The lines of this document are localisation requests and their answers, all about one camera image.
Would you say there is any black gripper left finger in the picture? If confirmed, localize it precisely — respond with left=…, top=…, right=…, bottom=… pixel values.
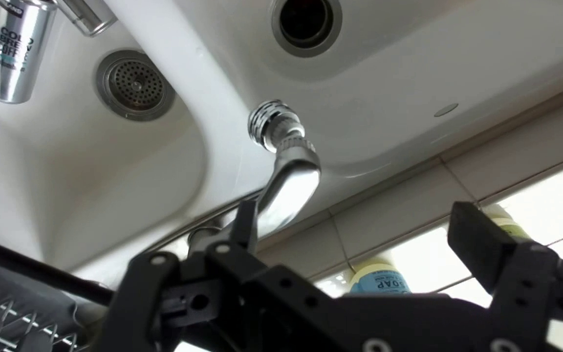
left=90, top=200, right=387, bottom=352

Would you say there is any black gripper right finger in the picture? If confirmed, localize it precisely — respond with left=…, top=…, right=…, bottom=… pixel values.
left=446, top=202, right=563, bottom=352

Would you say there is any chrome sink faucet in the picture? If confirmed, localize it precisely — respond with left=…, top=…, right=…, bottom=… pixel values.
left=186, top=98, right=323, bottom=252

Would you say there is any green bottle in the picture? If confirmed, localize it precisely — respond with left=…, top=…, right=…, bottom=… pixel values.
left=483, top=202, right=534, bottom=243

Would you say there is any blue and white soap bottle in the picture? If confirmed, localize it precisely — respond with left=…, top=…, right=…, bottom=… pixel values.
left=346, top=256, right=414, bottom=299

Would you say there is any white double basin sink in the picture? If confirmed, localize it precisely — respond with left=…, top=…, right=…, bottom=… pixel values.
left=0, top=0, right=563, bottom=292

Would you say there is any metal sink strainer drain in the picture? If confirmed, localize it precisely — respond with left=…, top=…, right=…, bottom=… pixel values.
left=94, top=49, right=178, bottom=123

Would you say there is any open dark sink drain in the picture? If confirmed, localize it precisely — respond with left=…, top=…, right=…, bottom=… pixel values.
left=270, top=0, right=344, bottom=59

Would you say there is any shorter silver can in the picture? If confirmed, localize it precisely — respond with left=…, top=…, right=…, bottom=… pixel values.
left=0, top=0, right=59, bottom=106

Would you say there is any black cable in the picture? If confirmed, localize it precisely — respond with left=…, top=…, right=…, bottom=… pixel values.
left=0, top=231, right=113, bottom=305

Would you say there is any black braided cable sleeve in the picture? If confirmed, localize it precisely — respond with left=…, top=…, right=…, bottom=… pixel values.
left=0, top=252, right=84, bottom=352

